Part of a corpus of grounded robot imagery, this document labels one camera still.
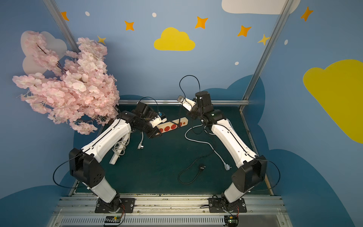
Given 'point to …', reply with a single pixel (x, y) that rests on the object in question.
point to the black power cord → (201, 167)
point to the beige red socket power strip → (168, 126)
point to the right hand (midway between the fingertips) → (193, 101)
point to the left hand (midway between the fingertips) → (159, 130)
